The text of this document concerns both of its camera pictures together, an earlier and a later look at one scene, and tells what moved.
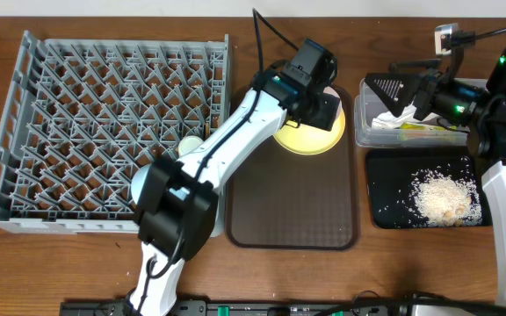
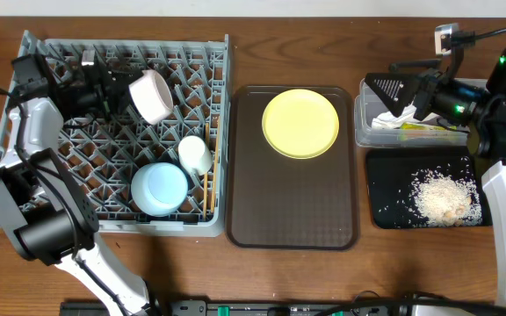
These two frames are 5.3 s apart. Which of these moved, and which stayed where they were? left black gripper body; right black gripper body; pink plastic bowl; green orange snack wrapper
Moved: left black gripper body; pink plastic bowl
Stayed: right black gripper body; green orange snack wrapper
